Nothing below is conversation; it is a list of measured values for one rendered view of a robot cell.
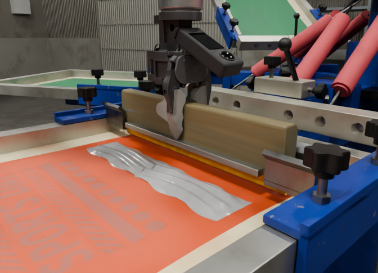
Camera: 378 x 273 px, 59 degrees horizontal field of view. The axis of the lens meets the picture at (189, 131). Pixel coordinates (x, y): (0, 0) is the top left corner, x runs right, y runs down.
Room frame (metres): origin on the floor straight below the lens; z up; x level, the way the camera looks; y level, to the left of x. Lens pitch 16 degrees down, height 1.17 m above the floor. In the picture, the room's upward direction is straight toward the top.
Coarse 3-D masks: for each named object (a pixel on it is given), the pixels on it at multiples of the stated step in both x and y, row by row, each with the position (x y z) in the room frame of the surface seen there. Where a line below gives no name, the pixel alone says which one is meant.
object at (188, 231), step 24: (192, 168) 0.53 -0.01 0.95; (216, 168) 0.53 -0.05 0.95; (144, 192) 0.44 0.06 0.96; (240, 192) 0.44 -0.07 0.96; (264, 192) 0.44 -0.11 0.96; (168, 216) 0.37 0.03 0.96; (192, 216) 0.37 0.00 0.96; (240, 216) 0.37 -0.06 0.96; (144, 240) 0.32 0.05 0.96; (168, 240) 0.32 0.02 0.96; (192, 240) 0.32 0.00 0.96; (96, 264) 0.28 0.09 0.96; (120, 264) 0.28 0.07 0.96; (144, 264) 0.28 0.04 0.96; (168, 264) 0.28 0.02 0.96
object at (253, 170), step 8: (136, 128) 0.65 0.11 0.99; (144, 128) 0.63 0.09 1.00; (152, 136) 0.61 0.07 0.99; (160, 136) 0.59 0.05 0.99; (168, 136) 0.58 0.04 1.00; (176, 144) 0.55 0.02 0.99; (184, 144) 0.54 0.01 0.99; (192, 144) 0.54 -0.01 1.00; (192, 152) 0.52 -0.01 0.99; (200, 152) 0.51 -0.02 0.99; (208, 152) 0.50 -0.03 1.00; (216, 152) 0.50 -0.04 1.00; (216, 160) 0.48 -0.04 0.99; (224, 160) 0.47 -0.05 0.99; (232, 160) 0.46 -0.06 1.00; (240, 160) 0.46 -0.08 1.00; (240, 168) 0.45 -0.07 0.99; (248, 168) 0.44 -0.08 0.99; (256, 168) 0.43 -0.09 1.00; (256, 176) 0.42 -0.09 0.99
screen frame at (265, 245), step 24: (96, 120) 0.73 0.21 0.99; (0, 144) 0.60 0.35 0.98; (24, 144) 0.62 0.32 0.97; (48, 144) 0.65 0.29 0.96; (312, 144) 0.55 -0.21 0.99; (240, 240) 0.27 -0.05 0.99; (264, 240) 0.27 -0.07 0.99; (288, 240) 0.27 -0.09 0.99; (216, 264) 0.24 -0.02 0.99; (240, 264) 0.24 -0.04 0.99; (264, 264) 0.24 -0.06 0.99; (288, 264) 0.26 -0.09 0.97
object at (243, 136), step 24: (144, 96) 0.65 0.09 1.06; (144, 120) 0.65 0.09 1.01; (192, 120) 0.54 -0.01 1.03; (216, 120) 0.50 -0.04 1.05; (240, 120) 0.47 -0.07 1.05; (264, 120) 0.44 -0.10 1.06; (216, 144) 0.50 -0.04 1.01; (240, 144) 0.46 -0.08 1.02; (264, 144) 0.43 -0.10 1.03; (288, 144) 0.42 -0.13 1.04; (264, 168) 0.43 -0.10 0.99
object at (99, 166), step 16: (96, 144) 0.66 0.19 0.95; (128, 144) 0.66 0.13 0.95; (144, 144) 0.66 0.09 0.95; (16, 160) 0.56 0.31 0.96; (32, 160) 0.56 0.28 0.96; (48, 160) 0.56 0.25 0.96; (80, 160) 0.56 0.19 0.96; (96, 160) 0.56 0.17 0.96; (160, 160) 0.56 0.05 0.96; (176, 160) 0.56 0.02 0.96; (112, 176) 0.49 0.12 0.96; (128, 176) 0.49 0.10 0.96
